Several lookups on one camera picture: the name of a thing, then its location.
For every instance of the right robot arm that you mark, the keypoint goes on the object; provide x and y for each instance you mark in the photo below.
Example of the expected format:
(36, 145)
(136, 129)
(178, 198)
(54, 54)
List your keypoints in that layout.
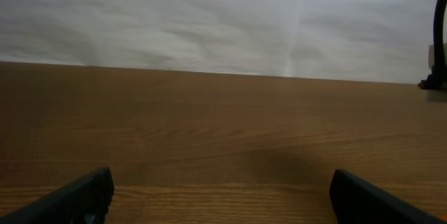
(432, 82)

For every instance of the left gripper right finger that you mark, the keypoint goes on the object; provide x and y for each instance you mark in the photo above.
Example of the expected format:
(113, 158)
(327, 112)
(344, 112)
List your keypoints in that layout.
(363, 203)

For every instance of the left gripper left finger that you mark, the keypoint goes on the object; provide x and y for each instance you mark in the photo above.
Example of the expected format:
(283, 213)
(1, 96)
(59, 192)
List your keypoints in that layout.
(70, 203)

